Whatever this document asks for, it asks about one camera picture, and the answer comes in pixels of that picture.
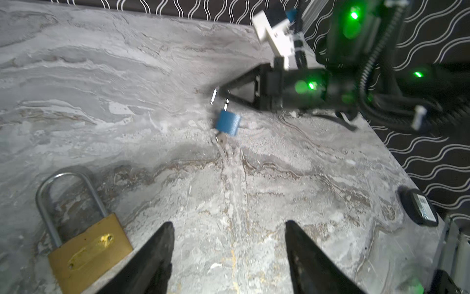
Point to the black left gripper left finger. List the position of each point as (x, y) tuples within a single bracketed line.
[(149, 271)]

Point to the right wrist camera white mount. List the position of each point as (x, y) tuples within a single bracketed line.
[(283, 31)]

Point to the small blue padlock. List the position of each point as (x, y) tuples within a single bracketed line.
[(228, 122)]

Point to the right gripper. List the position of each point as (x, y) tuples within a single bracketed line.
[(269, 89)]

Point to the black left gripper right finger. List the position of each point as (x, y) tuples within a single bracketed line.
[(312, 272)]

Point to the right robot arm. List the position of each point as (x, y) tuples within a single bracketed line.
[(402, 64)]

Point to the brass padlock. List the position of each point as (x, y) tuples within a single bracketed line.
[(80, 261)]

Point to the black round puck with label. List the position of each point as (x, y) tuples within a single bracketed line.
[(418, 207)]

